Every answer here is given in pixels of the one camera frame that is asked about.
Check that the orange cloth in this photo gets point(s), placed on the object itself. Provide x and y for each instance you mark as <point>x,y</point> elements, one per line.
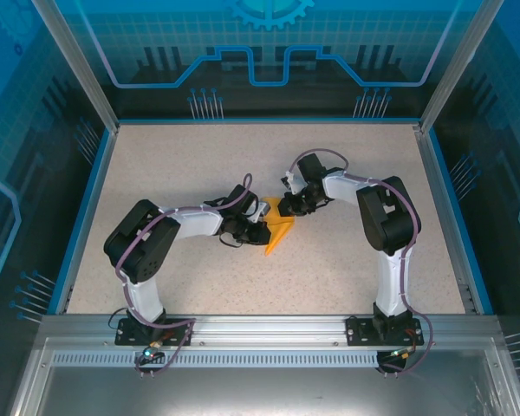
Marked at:
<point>279,234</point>

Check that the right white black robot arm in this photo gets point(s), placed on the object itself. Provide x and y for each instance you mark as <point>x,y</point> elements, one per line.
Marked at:
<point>388,221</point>

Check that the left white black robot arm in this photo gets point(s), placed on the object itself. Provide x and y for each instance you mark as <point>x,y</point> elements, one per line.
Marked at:
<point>138,242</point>

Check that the steel sheet shelf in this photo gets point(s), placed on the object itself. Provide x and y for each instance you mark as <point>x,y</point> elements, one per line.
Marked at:
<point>260,390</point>

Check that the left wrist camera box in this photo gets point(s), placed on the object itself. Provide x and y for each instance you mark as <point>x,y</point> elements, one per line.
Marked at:
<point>260,211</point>

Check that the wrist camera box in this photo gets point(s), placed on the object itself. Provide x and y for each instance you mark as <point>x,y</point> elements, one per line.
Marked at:
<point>260,211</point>
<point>288,182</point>

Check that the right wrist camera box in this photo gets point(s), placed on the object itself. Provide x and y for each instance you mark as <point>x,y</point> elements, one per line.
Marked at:
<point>288,182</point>

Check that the aluminium mounting rail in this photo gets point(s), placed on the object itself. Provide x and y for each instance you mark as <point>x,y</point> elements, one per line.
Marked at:
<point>264,329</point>

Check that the aluminium side rail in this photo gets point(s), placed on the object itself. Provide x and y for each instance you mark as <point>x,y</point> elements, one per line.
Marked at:
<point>442,208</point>

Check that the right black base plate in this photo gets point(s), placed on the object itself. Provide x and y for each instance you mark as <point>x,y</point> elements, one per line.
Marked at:
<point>357,331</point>

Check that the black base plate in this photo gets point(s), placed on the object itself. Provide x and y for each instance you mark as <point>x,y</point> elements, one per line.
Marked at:
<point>357,331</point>
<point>125,333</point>

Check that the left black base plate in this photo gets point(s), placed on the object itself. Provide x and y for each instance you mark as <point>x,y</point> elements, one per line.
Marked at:
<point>125,333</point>

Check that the aluminium frame post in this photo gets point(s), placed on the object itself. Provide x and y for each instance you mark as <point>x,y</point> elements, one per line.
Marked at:
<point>82,73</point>
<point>450,73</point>

